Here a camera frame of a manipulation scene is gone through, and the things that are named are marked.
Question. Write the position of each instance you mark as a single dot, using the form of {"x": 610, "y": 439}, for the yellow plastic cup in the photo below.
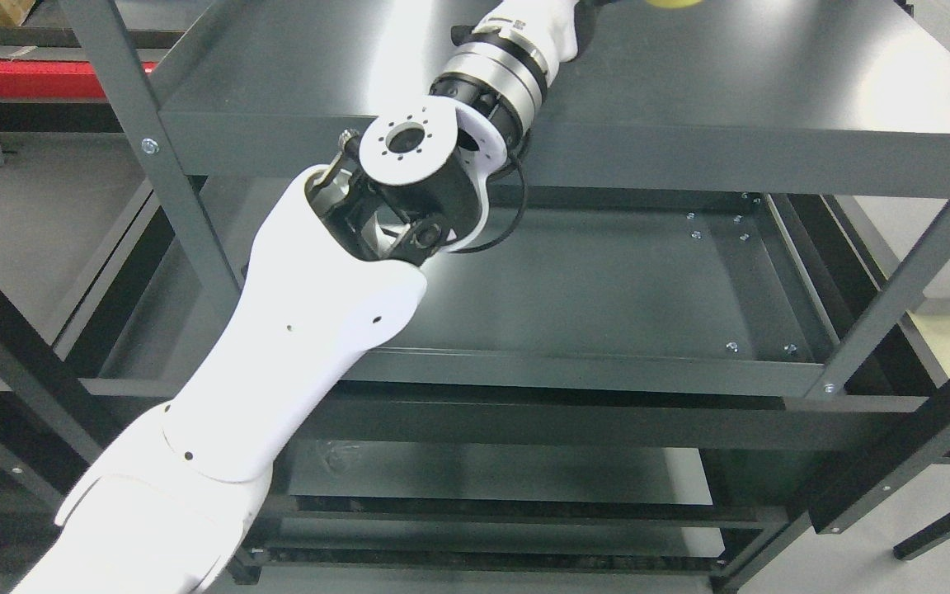
{"x": 673, "y": 4}

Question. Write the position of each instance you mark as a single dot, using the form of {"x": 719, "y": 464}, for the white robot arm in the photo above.
{"x": 335, "y": 270}

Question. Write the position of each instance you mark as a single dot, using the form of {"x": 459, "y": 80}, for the black shelving rack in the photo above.
{"x": 46, "y": 371}

